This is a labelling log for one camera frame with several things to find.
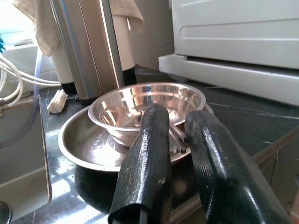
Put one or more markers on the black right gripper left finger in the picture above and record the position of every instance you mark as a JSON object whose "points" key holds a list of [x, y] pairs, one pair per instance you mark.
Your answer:
{"points": [[144, 168]]}

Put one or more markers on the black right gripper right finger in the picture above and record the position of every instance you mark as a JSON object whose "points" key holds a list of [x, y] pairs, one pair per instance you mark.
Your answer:
{"points": [[217, 168]]}

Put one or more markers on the steel mixing bowl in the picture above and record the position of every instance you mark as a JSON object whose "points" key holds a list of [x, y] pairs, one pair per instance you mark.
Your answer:
{"points": [[116, 109]]}

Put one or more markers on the steel utensil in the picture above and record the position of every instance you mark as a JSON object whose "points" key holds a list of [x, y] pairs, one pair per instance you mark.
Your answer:
{"points": [[177, 135]]}

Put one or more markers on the large shallow steel plate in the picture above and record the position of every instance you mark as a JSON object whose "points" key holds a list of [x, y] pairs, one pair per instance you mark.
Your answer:
{"points": [[81, 142]]}

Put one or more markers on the white plastic clip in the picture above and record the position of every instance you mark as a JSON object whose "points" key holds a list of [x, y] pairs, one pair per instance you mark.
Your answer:
{"points": [[56, 102]]}

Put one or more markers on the white water filter canister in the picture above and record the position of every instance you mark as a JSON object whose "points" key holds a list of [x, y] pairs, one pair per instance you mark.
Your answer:
{"points": [[122, 46], [64, 70]]}

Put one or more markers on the steel sink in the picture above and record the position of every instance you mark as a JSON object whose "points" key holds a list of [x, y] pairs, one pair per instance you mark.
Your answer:
{"points": [[18, 163]]}

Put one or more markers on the clear plastic tube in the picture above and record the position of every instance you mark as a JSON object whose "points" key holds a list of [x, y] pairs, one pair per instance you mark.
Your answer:
{"points": [[35, 98]]}

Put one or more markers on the tall steel cylinder housing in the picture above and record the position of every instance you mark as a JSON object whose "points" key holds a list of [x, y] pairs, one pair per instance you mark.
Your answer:
{"points": [[88, 46]]}

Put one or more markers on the white appliance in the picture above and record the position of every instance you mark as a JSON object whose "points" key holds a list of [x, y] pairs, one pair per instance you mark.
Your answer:
{"points": [[233, 35]]}

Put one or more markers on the beige towel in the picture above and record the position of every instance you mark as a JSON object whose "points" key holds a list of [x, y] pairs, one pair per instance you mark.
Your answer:
{"points": [[44, 30]]}

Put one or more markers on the blue bottle brush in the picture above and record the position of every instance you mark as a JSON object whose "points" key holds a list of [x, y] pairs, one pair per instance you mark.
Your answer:
{"points": [[2, 45]]}

